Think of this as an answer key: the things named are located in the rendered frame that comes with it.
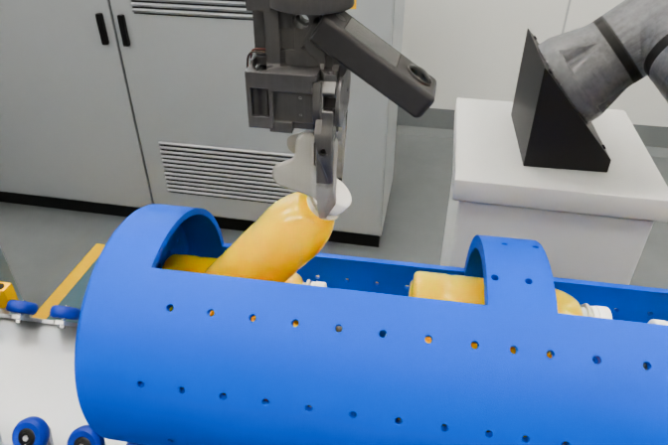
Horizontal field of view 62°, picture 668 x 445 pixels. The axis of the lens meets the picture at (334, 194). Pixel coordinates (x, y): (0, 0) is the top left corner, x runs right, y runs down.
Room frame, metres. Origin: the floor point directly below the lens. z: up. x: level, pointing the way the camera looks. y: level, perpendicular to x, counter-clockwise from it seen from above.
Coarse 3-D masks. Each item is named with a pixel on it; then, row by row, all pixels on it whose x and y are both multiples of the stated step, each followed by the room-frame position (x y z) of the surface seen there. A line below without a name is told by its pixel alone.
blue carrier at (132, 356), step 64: (128, 256) 0.45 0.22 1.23; (320, 256) 0.60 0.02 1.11; (512, 256) 0.44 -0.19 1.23; (128, 320) 0.39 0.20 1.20; (192, 320) 0.39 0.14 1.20; (256, 320) 0.38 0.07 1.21; (320, 320) 0.38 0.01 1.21; (384, 320) 0.37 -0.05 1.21; (448, 320) 0.37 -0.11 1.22; (512, 320) 0.37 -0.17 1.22; (576, 320) 0.37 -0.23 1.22; (640, 320) 0.52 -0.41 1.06; (128, 384) 0.36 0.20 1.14; (192, 384) 0.35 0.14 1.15; (256, 384) 0.34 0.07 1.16; (320, 384) 0.34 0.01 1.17; (384, 384) 0.33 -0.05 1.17; (448, 384) 0.33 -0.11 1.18; (512, 384) 0.32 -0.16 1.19; (576, 384) 0.32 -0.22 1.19; (640, 384) 0.31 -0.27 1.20
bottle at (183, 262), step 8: (176, 256) 0.56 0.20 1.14; (184, 256) 0.56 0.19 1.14; (192, 256) 0.56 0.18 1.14; (200, 256) 0.56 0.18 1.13; (168, 264) 0.54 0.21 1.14; (176, 264) 0.54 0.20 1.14; (184, 264) 0.54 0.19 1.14; (192, 264) 0.54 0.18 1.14; (200, 264) 0.54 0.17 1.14; (208, 264) 0.54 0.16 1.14; (200, 272) 0.53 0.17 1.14; (288, 280) 0.52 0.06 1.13; (296, 280) 0.52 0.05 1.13
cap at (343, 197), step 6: (336, 186) 0.47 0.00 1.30; (342, 186) 0.48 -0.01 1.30; (336, 192) 0.46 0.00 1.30; (342, 192) 0.47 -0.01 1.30; (348, 192) 0.47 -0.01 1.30; (336, 198) 0.45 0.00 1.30; (342, 198) 0.46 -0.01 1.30; (348, 198) 0.46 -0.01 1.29; (336, 204) 0.45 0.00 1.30; (342, 204) 0.45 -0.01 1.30; (348, 204) 0.46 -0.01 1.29; (336, 210) 0.45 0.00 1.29; (342, 210) 0.45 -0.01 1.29
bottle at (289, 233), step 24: (264, 216) 0.47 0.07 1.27; (288, 216) 0.45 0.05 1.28; (312, 216) 0.45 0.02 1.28; (336, 216) 0.46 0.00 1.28; (240, 240) 0.47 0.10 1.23; (264, 240) 0.45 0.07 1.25; (288, 240) 0.44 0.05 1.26; (312, 240) 0.44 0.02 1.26; (216, 264) 0.48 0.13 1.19; (240, 264) 0.45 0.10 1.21; (264, 264) 0.44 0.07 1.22; (288, 264) 0.44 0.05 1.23
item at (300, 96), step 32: (256, 0) 0.46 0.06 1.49; (288, 0) 0.44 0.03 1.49; (320, 0) 0.43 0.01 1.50; (352, 0) 0.46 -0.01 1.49; (256, 32) 0.48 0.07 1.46; (288, 32) 0.46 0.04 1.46; (256, 64) 0.47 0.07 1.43; (288, 64) 0.46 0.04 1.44; (320, 64) 0.45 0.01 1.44; (256, 96) 0.44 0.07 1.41; (288, 96) 0.44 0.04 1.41; (320, 96) 0.43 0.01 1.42; (288, 128) 0.44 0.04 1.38
